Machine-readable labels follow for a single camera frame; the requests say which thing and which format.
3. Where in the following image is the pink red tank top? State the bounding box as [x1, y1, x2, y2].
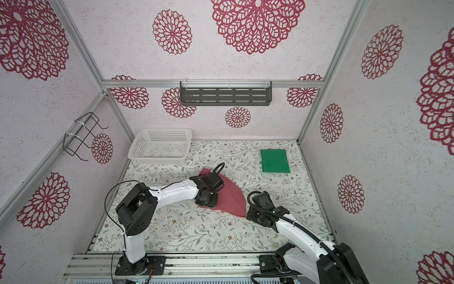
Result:
[190, 163, 247, 218]

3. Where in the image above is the green tank top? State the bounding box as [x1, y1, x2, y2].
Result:
[260, 149, 290, 173]

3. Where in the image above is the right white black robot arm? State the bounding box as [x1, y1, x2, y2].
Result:
[247, 191, 369, 284]

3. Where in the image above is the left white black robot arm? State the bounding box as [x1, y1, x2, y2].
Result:
[116, 172, 224, 265]

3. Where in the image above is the white plastic laundry basket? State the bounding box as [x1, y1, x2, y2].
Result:
[128, 128, 192, 165]

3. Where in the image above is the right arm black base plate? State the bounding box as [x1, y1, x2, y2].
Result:
[259, 243, 307, 277]

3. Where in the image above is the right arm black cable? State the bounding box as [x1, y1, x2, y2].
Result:
[246, 191, 355, 284]

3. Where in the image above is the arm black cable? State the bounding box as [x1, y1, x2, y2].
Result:
[103, 162, 226, 284]
[246, 191, 355, 284]

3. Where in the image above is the dark grey wall shelf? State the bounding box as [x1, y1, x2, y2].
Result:
[179, 81, 272, 107]

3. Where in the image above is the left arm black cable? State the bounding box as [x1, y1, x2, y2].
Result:
[103, 162, 226, 284]

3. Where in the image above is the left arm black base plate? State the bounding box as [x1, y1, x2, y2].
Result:
[114, 255, 166, 276]

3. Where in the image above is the black wire wall rack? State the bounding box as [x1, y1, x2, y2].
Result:
[62, 112, 108, 162]

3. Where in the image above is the aluminium front rail frame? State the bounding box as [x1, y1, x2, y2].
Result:
[62, 252, 296, 284]

